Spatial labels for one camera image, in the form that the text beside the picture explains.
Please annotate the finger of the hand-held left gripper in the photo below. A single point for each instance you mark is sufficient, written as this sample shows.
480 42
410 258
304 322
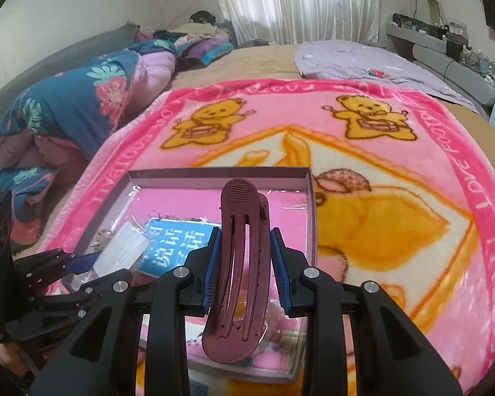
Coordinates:
45 268
66 303

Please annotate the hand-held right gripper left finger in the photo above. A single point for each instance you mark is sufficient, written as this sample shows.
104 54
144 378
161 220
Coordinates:
212 274

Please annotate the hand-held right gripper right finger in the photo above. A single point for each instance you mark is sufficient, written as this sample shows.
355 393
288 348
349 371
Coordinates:
281 274

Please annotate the maroon hair clip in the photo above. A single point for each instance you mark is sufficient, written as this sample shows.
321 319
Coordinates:
239 255

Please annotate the shallow cardboard box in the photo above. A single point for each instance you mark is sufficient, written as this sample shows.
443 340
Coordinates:
214 172

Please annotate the person's left forearm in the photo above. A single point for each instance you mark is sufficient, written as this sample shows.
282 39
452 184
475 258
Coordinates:
6 354

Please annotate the blue printed card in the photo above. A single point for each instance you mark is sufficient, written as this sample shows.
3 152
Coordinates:
169 247

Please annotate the white clear packet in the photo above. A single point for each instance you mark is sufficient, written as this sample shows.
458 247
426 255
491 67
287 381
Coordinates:
119 251

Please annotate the floral dark blue quilt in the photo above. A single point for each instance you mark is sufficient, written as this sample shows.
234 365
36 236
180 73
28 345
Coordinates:
86 90

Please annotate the pink bear printed blanket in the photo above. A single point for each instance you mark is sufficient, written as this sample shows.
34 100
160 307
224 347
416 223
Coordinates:
396 152

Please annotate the grey padded headboard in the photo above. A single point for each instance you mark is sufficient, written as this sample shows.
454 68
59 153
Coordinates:
45 66

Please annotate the bed with beige sheet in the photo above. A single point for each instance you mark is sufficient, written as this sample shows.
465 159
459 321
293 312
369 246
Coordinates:
251 62

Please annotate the striped purple pillow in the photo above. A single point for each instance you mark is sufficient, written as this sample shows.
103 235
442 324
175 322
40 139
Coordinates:
206 47

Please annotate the lilac blanket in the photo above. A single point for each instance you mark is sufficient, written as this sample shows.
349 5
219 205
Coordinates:
354 57

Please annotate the dark clothes pile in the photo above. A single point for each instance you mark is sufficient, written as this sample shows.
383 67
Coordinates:
202 17

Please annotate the grey bedside shelf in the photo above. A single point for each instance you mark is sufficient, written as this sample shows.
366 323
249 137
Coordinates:
429 45

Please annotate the white sheer curtain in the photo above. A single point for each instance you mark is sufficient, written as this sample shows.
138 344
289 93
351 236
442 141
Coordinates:
293 0

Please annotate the black electronic box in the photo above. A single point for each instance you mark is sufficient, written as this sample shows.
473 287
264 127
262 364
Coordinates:
453 45

